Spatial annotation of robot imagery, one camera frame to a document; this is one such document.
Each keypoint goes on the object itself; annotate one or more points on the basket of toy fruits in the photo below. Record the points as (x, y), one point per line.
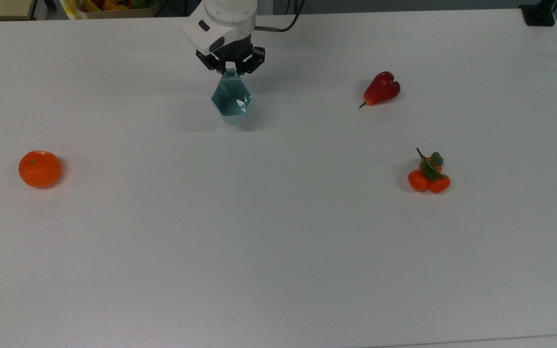
(114, 7)

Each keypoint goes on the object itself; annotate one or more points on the round orange fruit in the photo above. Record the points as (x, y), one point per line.
(39, 169)

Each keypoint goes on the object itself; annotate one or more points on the tan wooden table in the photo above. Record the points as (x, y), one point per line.
(0, 8)

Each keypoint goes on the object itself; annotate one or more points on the red wax apple fruit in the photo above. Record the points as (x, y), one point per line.
(381, 89)

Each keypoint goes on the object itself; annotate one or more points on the light blue hexagonal mug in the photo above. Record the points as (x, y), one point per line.
(232, 99)

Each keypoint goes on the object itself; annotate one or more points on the black stand base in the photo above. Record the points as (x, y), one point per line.
(538, 12)

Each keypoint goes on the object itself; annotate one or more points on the kumquat cluster with leaves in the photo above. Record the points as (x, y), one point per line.
(428, 178)

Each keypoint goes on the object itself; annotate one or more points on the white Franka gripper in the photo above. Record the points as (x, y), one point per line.
(215, 35)

